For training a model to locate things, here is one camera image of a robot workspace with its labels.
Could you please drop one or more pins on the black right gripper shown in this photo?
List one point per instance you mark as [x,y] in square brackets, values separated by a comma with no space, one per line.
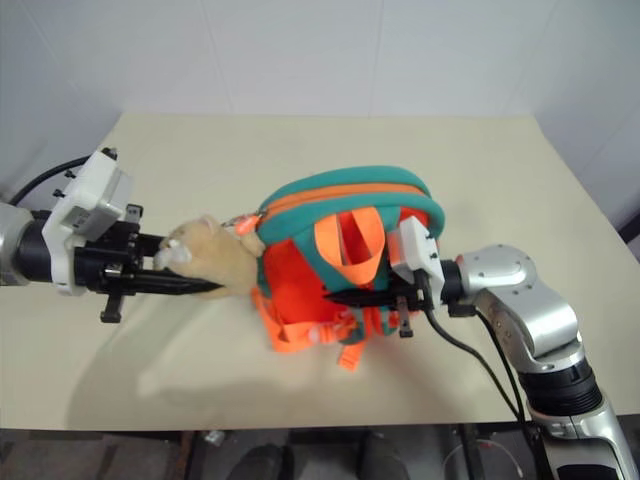
[417,297]

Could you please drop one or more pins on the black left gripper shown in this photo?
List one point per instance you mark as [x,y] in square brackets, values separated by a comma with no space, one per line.
[112,252]

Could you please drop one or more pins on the beige plush toy charm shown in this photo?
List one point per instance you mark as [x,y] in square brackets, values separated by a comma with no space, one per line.
[215,260]

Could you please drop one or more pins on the orange and teal backpack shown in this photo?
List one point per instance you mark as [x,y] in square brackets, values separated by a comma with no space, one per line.
[300,280]

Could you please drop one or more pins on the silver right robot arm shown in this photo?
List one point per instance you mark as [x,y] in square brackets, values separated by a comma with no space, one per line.
[520,295]

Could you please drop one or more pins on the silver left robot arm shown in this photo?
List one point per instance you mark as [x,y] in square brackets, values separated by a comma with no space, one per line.
[22,245]

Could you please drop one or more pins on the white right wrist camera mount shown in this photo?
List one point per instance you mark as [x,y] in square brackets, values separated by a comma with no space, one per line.
[415,245]

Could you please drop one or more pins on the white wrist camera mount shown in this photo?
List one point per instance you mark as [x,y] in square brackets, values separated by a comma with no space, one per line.
[415,245]
[92,192]

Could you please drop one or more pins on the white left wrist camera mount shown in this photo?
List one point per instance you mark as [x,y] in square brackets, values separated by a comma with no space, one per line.
[92,192]

